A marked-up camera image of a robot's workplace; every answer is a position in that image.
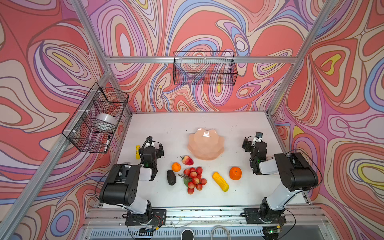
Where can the silver tape roll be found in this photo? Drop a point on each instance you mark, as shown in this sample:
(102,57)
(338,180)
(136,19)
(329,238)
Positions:
(107,118)

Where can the black marker pen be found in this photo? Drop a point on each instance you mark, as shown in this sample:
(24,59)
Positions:
(107,143)

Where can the pink scalloped fruit bowl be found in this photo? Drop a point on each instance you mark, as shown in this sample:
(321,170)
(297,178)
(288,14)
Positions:
(206,145)

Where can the black round knob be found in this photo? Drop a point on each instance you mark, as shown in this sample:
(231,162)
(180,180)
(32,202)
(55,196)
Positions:
(187,234)

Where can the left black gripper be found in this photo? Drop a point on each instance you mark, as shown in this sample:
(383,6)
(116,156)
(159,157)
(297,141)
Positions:
(145,151)

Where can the black wire basket wall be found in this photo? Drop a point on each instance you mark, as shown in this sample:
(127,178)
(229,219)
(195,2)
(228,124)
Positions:
(84,131)
(204,68)

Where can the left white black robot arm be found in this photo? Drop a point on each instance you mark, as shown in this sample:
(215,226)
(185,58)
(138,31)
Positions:
(121,185)

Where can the red lychee bunch with leaf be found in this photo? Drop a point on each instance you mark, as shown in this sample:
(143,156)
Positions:
(193,180)

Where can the black wire basket back wall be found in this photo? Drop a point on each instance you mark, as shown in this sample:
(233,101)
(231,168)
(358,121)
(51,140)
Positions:
(204,68)

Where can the dark fake avocado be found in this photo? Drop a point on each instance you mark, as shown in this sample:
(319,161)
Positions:
(171,178)

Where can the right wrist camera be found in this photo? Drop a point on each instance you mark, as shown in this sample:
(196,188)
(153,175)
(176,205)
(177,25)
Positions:
(259,135)

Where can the red fake peach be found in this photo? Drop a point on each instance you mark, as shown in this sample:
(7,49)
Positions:
(187,160)

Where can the large orange fake fruit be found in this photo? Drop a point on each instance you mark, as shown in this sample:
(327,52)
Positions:
(235,173)

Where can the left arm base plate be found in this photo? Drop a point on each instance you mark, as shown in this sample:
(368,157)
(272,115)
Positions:
(152,218)

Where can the yellow fake banana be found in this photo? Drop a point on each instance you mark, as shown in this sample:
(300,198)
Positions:
(220,181)

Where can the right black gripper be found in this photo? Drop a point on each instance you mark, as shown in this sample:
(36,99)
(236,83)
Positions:
(250,146)

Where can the black wire basket left wall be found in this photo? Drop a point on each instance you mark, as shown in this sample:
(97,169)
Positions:
(84,131)

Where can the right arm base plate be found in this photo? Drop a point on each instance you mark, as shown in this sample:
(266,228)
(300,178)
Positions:
(263,216)

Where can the yellow glue stick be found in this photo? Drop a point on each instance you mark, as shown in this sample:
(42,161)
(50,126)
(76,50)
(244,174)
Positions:
(138,147)

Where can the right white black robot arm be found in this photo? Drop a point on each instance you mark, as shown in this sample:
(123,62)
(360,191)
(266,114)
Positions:
(295,173)

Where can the small orange fake tangerine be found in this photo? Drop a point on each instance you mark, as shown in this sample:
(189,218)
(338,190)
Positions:
(176,167)

